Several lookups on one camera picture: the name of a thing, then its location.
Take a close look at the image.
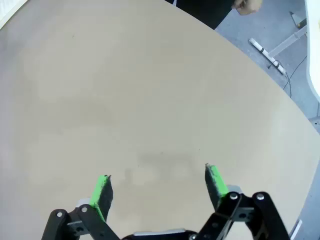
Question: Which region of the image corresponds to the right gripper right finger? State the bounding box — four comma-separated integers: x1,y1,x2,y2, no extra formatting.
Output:
197,163,291,240

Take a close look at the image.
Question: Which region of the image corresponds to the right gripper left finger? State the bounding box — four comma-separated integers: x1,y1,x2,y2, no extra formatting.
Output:
41,174,123,240

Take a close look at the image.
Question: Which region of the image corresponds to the person's left hand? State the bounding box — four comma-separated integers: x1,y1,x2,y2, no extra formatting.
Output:
231,0,265,16

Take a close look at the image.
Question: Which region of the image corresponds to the person's black shirt torso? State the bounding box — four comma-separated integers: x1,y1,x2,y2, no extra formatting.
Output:
164,0,235,31

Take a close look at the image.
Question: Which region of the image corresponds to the white side table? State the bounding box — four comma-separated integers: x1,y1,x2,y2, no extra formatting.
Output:
248,0,320,99

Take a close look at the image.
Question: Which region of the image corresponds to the thin black floor cable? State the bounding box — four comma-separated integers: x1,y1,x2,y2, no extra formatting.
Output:
267,53,309,99

